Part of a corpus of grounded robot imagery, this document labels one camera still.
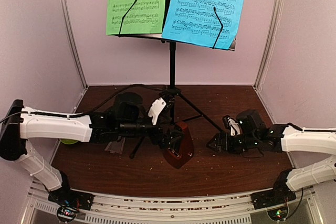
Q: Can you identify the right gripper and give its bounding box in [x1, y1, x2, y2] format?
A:
[206, 133, 258, 155]

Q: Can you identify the brown metronome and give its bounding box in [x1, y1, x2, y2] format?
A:
[163, 121, 195, 169]

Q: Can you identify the clear metronome cover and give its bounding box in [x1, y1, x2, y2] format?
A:
[104, 140, 125, 154]

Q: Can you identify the blue sheet music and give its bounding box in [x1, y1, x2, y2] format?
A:
[162, 0, 244, 50]

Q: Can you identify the green sheet music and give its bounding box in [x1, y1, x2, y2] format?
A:
[106, 0, 165, 36]

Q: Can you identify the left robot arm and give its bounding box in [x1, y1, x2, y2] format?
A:
[1, 92, 184, 206]

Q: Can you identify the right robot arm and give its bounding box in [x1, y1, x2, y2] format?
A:
[206, 110, 335, 204]

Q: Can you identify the green saucer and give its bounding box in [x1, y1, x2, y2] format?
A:
[60, 139, 78, 145]

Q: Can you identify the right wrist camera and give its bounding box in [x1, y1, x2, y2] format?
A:
[222, 115, 242, 136]

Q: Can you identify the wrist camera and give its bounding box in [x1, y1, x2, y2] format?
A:
[222, 115, 242, 136]
[148, 97, 175, 125]

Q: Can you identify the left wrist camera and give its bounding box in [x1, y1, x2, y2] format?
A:
[148, 97, 175, 125]

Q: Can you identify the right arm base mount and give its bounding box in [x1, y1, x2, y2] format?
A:
[251, 190, 296, 222]

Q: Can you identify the front aluminium rail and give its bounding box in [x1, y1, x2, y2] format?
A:
[26, 178, 320, 224]

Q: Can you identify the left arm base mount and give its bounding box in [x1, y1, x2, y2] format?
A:
[48, 190, 94, 223]

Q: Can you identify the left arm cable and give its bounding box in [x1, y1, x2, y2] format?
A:
[0, 84, 169, 125]

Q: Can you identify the right aluminium frame post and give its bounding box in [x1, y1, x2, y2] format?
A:
[254, 0, 284, 92]

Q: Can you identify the aluminium frame post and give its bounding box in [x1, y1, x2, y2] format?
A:
[60, 0, 88, 89]
[254, 0, 284, 92]

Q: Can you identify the left aluminium frame post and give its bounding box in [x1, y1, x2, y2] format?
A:
[60, 0, 88, 89]

